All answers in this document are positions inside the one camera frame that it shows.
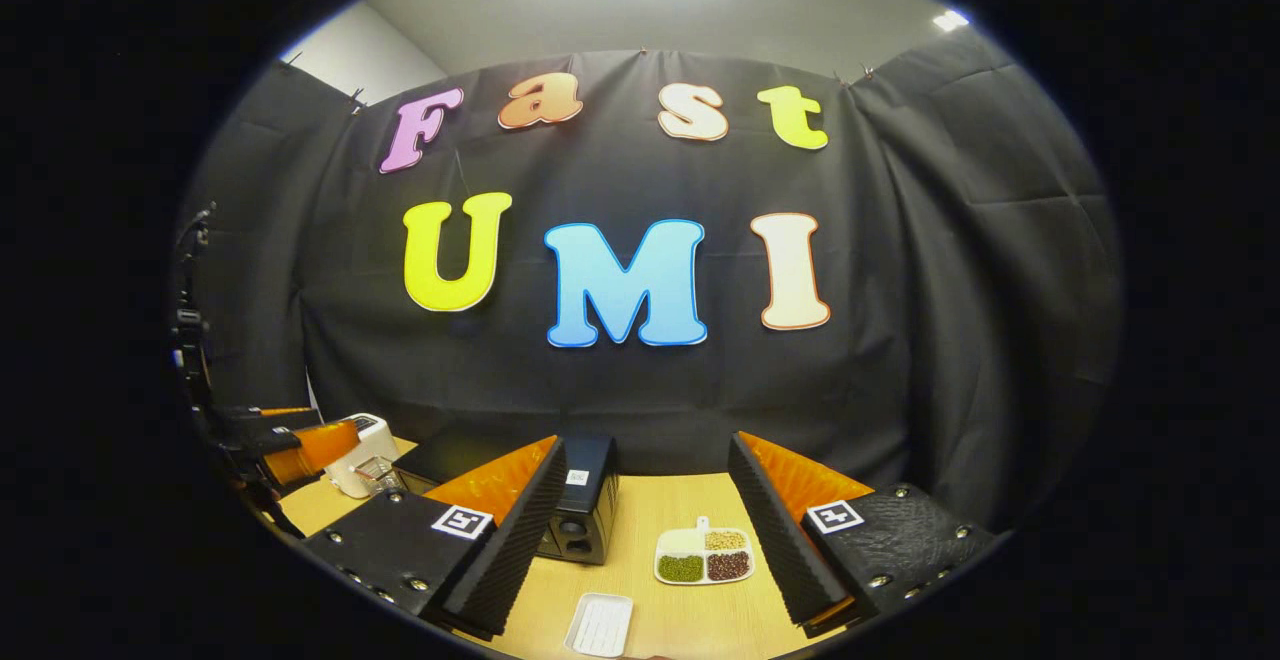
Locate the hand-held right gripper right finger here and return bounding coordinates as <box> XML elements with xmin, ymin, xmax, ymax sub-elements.
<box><xmin>727</xmin><ymin>430</ymin><xmax>1002</xmax><ymax>639</ymax></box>

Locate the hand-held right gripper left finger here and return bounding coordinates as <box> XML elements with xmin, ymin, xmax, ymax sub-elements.
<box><xmin>300</xmin><ymin>435</ymin><xmax>569</xmax><ymax>641</ymax></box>

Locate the black electric oven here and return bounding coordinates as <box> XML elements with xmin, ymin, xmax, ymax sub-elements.
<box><xmin>392</xmin><ymin>425</ymin><xmax>620</xmax><ymax>567</ymax></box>

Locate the white toaster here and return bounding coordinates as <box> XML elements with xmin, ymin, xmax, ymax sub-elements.
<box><xmin>325</xmin><ymin>413</ymin><xmax>402</xmax><ymax>500</ymax></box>

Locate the white divided plate of beans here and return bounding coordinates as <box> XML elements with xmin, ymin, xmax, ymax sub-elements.
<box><xmin>654</xmin><ymin>516</ymin><xmax>756</xmax><ymax>588</ymax></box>

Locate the small white ribbed tray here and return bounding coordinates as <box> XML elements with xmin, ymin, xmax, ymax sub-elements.
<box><xmin>563</xmin><ymin>592</ymin><xmax>636</xmax><ymax>659</ymax></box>

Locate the black backdrop cloth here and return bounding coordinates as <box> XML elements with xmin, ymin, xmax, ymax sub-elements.
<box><xmin>180</xmin><ymin>28</ymin><xmax>1123</xmax><ymax>533</ymax></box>

